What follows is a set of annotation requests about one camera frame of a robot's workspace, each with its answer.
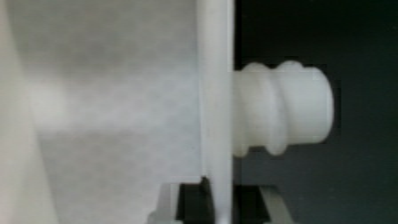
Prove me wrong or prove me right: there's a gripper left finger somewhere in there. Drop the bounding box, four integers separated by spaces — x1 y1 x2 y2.
147 177 213 224

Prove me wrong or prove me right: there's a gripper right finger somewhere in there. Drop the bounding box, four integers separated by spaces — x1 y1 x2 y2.
232 185 293 224

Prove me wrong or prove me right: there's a white cabinet door panel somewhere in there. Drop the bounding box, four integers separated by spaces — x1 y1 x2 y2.
0 0 333 224

